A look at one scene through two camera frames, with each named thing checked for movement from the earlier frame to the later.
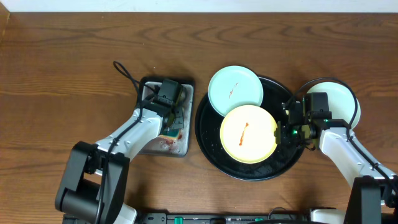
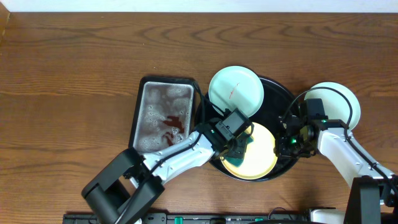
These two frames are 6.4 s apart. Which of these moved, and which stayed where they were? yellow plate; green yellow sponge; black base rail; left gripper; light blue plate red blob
Moved: yellow plate; green yellow sponge; left gripper
Stayed: black base rail; light blue plate red blob
